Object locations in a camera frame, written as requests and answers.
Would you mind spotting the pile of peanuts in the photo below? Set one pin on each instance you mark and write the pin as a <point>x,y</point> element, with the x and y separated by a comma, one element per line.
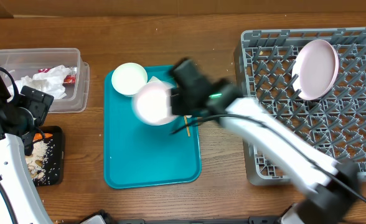
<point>35,168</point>

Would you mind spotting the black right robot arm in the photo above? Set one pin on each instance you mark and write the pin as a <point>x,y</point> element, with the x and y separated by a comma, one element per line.
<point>330,187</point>

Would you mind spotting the white paper cup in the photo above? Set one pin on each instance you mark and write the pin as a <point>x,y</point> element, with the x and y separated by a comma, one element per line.
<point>154,79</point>

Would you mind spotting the grey plastic dish rack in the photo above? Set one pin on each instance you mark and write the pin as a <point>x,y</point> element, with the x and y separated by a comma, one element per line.
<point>335,123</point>

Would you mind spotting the pile of white rice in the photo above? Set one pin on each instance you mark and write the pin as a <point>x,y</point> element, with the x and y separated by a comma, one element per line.
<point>40,151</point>

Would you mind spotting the pink bowl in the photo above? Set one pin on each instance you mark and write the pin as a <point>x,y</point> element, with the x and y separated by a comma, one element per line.
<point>152,103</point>

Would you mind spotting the clear plastic waste bin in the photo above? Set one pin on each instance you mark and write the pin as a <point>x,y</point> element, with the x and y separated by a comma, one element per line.
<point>27,62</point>

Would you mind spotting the teal plastic serving tray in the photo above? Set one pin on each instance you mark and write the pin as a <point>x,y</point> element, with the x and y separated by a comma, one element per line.
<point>140,155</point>

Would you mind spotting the large pink plate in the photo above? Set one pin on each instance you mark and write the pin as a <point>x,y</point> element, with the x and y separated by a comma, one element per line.
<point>316,66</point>

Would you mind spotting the orange carrot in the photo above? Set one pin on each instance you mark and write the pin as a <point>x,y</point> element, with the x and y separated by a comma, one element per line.
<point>40,136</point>

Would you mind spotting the white napkin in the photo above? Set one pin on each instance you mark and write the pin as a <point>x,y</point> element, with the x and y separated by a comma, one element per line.
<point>48,80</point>

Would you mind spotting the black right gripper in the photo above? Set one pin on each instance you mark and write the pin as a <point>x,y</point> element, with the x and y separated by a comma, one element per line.
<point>177,97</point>

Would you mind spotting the red snack wrapper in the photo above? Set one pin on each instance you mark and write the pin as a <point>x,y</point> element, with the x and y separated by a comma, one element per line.
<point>69,77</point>

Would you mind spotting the wooden chopstick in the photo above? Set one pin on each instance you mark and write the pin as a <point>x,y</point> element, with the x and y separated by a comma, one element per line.
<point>186,126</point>

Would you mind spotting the black food waste tray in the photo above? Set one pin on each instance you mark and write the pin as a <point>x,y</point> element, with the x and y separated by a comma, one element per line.
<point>54,165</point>

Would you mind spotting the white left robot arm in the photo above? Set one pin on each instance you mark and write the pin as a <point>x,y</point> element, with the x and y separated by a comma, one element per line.
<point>21,115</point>

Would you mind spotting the white bowl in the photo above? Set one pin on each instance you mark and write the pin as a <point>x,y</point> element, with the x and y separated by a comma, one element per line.
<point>128,78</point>

